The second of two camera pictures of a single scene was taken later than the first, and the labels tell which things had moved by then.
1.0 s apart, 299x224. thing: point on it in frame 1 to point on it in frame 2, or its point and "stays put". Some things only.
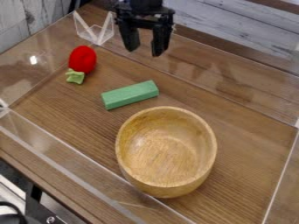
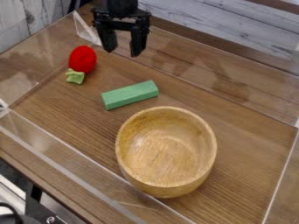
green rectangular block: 129,94 stays put
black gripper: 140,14 to 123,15
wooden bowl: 165,146 stays put
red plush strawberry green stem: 81,60 stays put
